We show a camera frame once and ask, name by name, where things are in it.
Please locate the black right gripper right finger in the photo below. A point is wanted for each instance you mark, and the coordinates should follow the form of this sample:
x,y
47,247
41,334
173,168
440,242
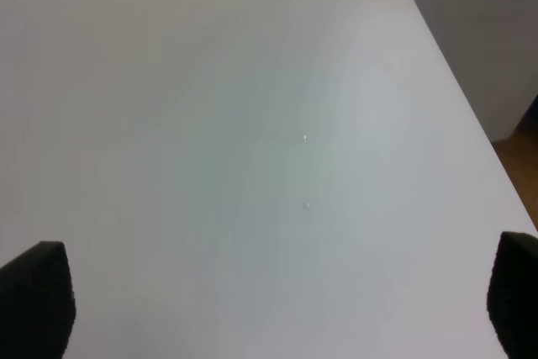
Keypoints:
x,y
512,294

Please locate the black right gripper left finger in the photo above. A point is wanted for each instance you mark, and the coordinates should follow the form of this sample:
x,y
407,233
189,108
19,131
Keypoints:
x,y
38,306

